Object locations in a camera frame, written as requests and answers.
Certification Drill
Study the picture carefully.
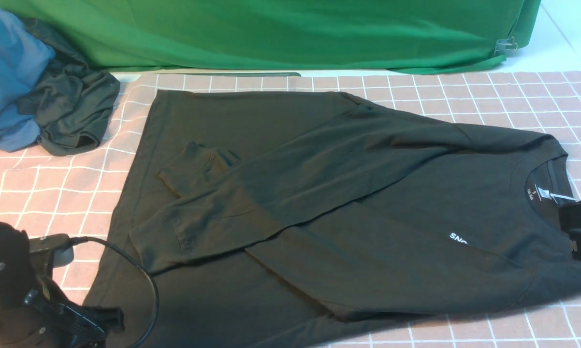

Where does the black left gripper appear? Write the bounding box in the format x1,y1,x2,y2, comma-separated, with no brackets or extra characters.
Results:
0,221,125,348

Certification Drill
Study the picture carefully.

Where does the blue crumpled garment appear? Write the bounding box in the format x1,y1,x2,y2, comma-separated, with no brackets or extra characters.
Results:
0,9,56,152

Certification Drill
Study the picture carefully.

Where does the metal binder clip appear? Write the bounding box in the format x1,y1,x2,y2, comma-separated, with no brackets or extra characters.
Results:
494,37,518,57

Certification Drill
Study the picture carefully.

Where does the gray long-sleeved shirt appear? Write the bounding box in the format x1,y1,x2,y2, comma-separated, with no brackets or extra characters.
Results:
108,90,581,348

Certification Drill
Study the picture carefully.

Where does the green backdrop cloth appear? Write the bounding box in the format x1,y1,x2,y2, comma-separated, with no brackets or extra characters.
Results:
0,0,541,75

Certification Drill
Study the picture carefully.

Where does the pink checkered tablecloth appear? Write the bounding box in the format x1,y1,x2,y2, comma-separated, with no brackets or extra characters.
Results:
0,71,581,348

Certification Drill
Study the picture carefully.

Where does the dark gray crumpled garment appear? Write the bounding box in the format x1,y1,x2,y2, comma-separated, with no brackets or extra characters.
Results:
16,18,120,156

